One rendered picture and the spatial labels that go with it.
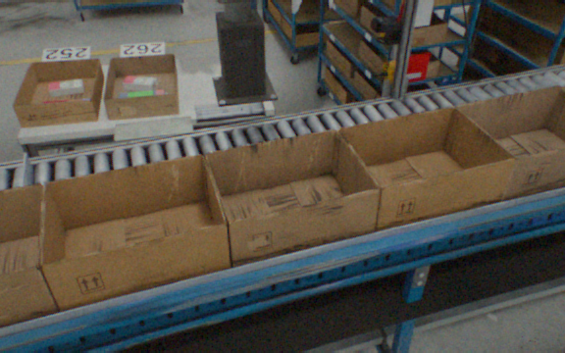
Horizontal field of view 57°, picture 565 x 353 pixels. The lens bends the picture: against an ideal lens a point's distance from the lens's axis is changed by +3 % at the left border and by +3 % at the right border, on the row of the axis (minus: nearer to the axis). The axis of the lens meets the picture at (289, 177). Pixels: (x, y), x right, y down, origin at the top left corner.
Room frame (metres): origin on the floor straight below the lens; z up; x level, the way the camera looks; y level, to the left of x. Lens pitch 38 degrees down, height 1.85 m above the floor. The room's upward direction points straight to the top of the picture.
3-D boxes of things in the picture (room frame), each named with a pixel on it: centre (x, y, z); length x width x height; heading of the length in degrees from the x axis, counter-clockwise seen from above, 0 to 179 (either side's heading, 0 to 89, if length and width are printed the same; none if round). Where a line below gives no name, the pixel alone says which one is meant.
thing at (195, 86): (2.03, 0.62, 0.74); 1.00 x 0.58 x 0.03; 103
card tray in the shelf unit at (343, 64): (3.16, -0.46, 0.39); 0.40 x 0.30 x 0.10; 19
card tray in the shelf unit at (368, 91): (2.70, -0.61, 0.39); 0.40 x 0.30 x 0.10; 19
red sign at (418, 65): (2.01, -0.53, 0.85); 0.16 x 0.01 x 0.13; 109
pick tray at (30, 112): (1.91, 0.95, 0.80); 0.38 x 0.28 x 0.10; 11
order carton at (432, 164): (1.17, -0.37, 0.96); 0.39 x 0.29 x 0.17; 109
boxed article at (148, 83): (2.03, 0.67, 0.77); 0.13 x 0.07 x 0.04; 84
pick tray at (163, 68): (1.97, 0.63, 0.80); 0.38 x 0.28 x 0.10; 11
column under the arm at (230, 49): (2.03, 0.21, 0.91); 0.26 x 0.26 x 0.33; 13
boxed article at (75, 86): (1.98, 0.97, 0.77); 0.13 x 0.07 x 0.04; 109
